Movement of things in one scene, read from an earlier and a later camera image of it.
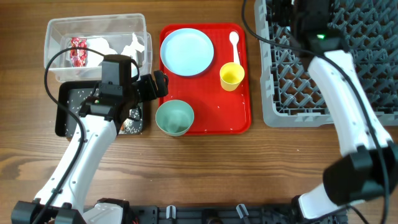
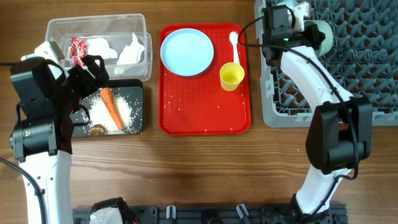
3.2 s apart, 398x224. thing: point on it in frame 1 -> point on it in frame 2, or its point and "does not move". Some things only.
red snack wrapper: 78,57 does not move
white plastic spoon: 234,38 does not move
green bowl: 175,117 -> 328,43
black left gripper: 150,90 -> 87,84
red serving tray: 215,111 does not move
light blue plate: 186,51 does not move
